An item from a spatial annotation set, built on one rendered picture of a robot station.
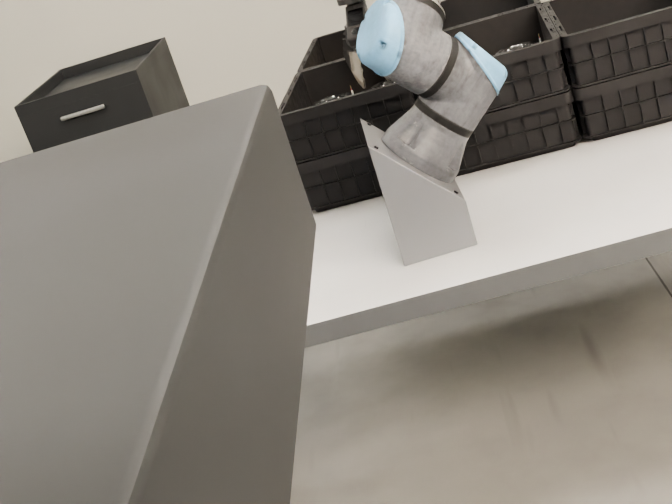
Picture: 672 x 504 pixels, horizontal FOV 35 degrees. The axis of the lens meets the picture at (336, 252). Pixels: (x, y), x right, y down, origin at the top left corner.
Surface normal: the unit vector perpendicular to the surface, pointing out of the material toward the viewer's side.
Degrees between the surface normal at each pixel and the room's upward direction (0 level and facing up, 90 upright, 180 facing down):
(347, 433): 0
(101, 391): 0
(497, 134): 90
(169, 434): 90
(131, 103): 90
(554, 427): 0
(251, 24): 90
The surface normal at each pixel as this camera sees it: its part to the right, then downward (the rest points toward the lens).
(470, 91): 0.21, 0.44
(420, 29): 0.47, -0.17
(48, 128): -0.02, 0.37
